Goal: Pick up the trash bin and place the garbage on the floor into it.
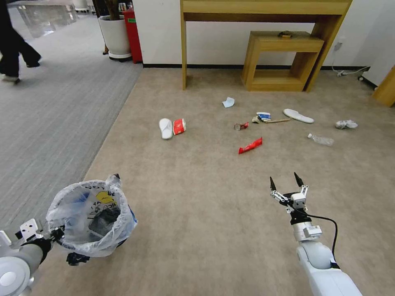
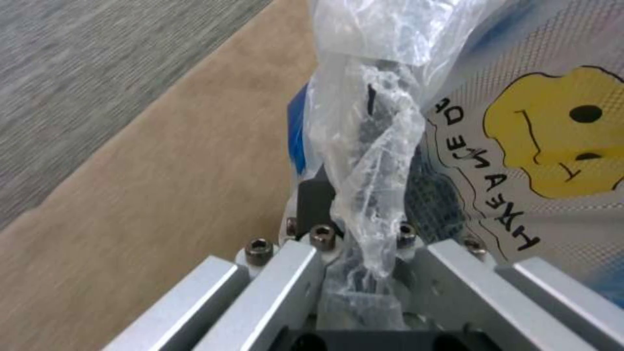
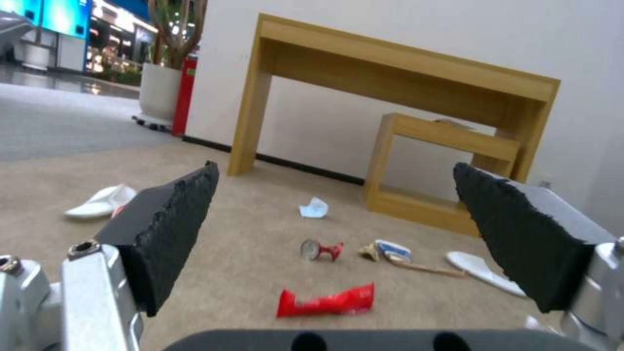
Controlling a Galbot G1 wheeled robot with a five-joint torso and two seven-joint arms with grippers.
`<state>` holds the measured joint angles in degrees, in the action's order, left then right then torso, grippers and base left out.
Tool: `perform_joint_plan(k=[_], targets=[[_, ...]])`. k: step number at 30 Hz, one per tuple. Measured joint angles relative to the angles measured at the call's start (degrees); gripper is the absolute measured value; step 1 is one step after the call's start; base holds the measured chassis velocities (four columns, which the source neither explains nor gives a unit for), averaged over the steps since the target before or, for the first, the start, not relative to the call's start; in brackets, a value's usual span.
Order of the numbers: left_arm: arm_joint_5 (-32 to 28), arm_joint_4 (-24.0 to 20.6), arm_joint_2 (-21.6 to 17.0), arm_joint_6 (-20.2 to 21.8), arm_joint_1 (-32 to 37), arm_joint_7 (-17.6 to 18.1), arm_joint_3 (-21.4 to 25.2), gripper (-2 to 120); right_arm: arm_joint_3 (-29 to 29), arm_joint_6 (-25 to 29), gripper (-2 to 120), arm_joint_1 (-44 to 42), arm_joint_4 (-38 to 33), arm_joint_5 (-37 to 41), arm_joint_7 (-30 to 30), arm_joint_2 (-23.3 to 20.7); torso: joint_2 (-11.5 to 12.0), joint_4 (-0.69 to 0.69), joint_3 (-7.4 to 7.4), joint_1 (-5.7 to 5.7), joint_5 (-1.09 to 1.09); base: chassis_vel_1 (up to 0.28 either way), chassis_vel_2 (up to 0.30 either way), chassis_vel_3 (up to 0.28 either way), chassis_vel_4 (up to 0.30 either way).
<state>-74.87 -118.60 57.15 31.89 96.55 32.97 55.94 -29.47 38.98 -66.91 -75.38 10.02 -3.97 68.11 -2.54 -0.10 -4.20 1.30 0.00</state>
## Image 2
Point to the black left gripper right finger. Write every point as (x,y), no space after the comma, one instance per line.
(487,292)

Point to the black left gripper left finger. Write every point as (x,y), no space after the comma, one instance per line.
(273,285)

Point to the white smiley print trash bin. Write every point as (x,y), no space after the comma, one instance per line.
(536,146)

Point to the clear plastic bin liner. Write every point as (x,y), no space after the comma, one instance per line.
(375,146)

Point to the beige floor mat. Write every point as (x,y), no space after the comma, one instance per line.
(161,190)

